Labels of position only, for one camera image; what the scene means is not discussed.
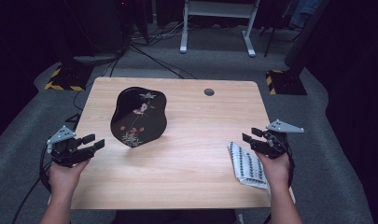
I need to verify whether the hand-held gripper cable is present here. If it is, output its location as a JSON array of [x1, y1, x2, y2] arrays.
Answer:
[[264, 144, 296, 224], [11, 144, 54, 224]]

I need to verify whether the black tripod leg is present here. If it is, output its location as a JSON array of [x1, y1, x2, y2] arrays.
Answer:
[[263, 26, 279, 59]]

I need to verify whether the right hand-held gripper cable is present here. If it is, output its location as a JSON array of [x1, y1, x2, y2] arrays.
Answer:
[[264, 144, 296, 224]]

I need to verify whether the grey round stand base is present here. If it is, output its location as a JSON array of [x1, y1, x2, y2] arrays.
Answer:
[[72, 53, 122, 67]]

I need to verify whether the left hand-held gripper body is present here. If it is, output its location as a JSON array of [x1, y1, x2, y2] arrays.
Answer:
[[46, 125, 91, 168]]

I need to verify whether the black lacquer floral tray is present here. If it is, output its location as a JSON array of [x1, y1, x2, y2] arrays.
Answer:
[[110, 86, 168, 148]]

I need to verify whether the long black floor cable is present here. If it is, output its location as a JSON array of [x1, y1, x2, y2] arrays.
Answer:
[[129, 43, 198, 80]]

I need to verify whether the blue cloth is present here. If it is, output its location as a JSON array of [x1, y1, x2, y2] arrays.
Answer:
[[290, 0, 323, 30]]

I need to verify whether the tangle of floor cables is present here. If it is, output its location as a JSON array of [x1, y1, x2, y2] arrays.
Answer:
[[130, 20, 190, 41]]

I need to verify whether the white dotted cloth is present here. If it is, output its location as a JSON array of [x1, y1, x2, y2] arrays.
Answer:
[[227, 141, 270, 190]]

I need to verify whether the white metal desk frame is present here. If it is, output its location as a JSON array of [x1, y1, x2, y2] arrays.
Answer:
[[179, 0, 260, 58]]

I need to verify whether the thin black floor cable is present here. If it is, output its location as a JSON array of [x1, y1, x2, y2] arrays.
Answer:
[[64, 81, 96, 129]]

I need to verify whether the person's left hand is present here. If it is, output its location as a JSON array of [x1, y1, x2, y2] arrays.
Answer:
[[48, 159, 91, 196]]

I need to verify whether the left hand-held gripper cable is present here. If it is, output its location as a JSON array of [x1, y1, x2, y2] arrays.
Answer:
[[11, 144, 54, 224]]

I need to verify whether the person's right hand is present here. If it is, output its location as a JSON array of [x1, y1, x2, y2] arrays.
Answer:
[[256, 151, 292, 194]]

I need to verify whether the dark slanted stand pole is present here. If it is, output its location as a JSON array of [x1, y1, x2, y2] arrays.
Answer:
[[284, 0, 330, 68]]

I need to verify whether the black yellow striped base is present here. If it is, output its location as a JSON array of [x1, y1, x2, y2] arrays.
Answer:
[[44, 62, 94, 91], [265, 69, 308, 96]]

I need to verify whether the person's dark clothing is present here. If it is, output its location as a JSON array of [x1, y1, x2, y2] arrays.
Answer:
[[113, 209, 238, 224]]

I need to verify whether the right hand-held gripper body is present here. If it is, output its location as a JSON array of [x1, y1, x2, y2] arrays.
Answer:
[[255, 119, 305, 161]]

